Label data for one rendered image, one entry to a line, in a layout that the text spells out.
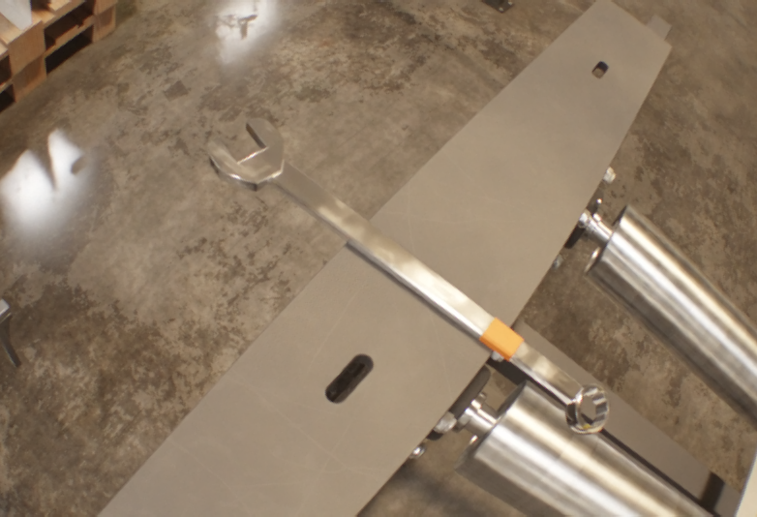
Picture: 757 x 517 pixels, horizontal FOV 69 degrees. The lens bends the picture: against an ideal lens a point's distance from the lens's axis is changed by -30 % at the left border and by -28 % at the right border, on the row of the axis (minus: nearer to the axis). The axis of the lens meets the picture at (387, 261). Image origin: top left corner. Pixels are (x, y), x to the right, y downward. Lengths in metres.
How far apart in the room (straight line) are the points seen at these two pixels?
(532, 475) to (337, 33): 1.85
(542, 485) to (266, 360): 0.38
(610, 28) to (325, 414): 0.43
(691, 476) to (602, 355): 1.02
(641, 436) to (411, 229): 0.56
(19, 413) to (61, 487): 0.22
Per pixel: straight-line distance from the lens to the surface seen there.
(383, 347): 0.35
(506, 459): 0.64
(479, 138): 0.44
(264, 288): 1.68
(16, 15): 2.13
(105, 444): 1.55
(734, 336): 0.87
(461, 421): 0.67
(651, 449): 0.88
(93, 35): 2.32
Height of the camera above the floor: 1.47
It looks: 56 degrees down
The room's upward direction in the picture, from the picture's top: 23 degrees clockwise
